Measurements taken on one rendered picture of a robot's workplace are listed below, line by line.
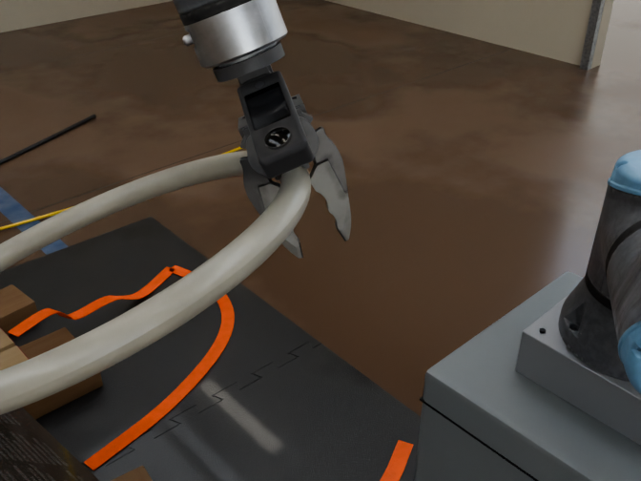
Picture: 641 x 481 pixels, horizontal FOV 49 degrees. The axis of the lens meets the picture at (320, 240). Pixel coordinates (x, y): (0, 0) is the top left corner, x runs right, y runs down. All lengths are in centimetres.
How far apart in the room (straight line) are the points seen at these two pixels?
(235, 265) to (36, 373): 16
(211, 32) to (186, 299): 26
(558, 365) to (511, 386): 8
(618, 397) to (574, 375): 6
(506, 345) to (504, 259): 182
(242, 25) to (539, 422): 66
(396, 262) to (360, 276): 18
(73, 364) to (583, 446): 69
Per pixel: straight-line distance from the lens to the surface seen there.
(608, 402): 103
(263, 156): 61
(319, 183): 71
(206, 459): 207
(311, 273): 276
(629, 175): 90
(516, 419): 102
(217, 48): 67
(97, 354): 52
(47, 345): 241
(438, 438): 113
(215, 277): 54
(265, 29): 67
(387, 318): 254
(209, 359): 236
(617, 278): 84
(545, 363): 105
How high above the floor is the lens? 156
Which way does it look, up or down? 32 degrees down
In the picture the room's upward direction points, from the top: straight up
